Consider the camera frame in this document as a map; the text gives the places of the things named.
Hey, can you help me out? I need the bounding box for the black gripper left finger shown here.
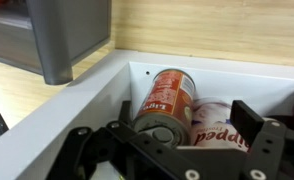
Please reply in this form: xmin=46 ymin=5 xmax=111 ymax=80
xmin=46 ymin=99 xmax=201 ymax=180

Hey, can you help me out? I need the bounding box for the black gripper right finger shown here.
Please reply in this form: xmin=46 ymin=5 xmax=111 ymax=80
xmin=229 ymin=99 xmax=294 ymax=180

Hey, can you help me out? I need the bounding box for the red labelled food can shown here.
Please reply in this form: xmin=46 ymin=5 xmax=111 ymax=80
xmin=132 ymin=68 xmax=197 ymax=149

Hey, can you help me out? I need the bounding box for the white cube shelf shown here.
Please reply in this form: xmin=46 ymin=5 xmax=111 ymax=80
xmin=0 ymin=49 xmax=294 ymax=180

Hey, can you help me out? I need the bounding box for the whipped frosting tub red lid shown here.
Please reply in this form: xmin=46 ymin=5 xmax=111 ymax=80
xmin=188 ymin=97 xmax=272 ymax=153

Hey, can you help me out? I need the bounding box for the grey translucent bin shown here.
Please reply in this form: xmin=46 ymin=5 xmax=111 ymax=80
xmin=0 ymin=0 xmax=113 ymax=86

